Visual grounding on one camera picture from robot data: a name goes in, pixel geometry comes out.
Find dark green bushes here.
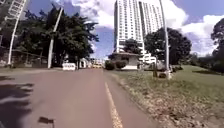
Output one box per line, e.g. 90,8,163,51
104,59,128,71

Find low small building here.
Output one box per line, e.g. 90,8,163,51
110,51,142,71

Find small tree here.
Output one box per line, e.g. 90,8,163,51
122,38,143,56

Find white barrier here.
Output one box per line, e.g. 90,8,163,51
61,62,77,72

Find tall white tower building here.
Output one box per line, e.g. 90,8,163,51
113,0,165,65

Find large dark green tree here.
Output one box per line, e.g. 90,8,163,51
14,3,100,68

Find pale tall pole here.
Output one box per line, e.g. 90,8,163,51
158,0,172,80

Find grey asphalt road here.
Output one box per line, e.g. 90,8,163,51
0,67,163,128

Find pale leaning pole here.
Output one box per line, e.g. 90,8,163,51
46,7,64,70
6,0,28,66

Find grass verge with dry leaves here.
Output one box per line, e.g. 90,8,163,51
108,64,224,128

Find fence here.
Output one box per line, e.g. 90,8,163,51
0,46,48,68

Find trees beside grass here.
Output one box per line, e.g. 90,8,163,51
196,18,224,74

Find pale high-rise building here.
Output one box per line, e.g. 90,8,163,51
0,0,28,33

